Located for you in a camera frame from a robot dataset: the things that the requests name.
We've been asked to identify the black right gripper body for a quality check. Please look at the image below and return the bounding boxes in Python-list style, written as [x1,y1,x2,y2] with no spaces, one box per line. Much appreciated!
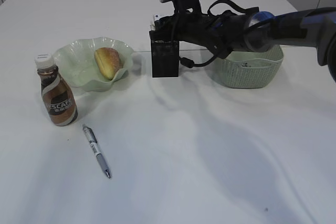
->
[154,11,248,59]

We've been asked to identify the colourful paper piece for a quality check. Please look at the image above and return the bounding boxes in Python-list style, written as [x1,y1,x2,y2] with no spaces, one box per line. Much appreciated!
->
[240,62,254,68]

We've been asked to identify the clear plastic ruler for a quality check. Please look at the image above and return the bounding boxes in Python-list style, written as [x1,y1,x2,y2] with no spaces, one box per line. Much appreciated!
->
[153,14,161,22]

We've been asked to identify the cream grip ballpoint pen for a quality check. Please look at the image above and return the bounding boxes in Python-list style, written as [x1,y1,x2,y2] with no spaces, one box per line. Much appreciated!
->
[150,21,155,31]

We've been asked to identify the sugared bread roll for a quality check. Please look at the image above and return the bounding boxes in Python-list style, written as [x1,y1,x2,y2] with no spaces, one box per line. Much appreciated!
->
[94,47,123,80]

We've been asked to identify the grey grip ballpoint pen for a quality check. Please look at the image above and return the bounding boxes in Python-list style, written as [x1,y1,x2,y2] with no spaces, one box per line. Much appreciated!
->
[82,124,112,179]

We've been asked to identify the brown Nescafe coffee bottle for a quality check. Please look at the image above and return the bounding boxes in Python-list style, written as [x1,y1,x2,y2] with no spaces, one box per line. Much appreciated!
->
[35,54,78,126]

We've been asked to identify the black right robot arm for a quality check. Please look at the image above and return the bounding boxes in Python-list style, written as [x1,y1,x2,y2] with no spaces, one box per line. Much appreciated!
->
[149,8,335,78]

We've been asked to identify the green woven plastic basket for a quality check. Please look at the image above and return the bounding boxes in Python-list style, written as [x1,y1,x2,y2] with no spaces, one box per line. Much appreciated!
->
[214,45,284,89]

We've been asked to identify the black mesh pen holder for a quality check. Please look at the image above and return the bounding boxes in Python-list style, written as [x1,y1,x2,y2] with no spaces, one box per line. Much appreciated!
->
[149,30,180,78]

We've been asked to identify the green wavy glass plate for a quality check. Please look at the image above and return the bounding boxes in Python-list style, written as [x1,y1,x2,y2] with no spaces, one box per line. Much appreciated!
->
[52,37,134,92]

